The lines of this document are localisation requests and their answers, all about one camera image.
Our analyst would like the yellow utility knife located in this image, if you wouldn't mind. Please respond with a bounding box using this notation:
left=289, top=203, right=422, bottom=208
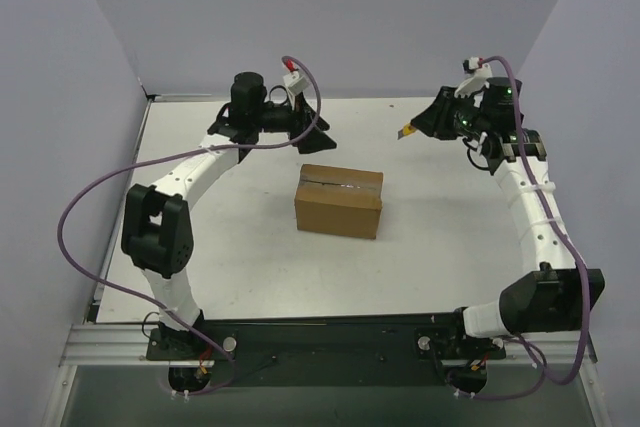
left=397, top=123, right=417, bottom=140

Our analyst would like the brown cardboard express box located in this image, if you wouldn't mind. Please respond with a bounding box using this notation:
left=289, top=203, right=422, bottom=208
left=294, top=164, right=384, bottom=240

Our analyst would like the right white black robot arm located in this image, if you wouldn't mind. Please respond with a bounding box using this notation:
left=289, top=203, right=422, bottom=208
left=410, top=77, right=605, bottom=338

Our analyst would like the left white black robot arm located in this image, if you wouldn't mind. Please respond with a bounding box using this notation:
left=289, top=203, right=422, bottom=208
left=121, top=67, right=337, bottom=359

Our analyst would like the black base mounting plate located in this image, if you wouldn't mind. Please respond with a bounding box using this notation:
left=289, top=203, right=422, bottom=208
left=146, top=312, right=506, bottom=391

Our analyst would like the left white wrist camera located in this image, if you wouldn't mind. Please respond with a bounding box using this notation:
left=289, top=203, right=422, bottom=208
left=283, top=71, right=309, bottom=97

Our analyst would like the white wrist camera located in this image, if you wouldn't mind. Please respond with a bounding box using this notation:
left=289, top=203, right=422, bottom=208
left=283, top=71, right=309, bottom=97
left=454, top=57, right=493, bottom=98

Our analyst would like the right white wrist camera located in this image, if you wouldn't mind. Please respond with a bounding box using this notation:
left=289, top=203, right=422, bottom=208
left=454, top=57, right=493, bottom=98

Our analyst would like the left side aluminium rail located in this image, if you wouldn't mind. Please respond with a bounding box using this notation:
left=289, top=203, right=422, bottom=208
left=83, top=96, right=155, bottom=324

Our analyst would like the front aluminium rail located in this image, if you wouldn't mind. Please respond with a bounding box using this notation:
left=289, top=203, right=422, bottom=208
left=59, top=321, right=599, bottom=367

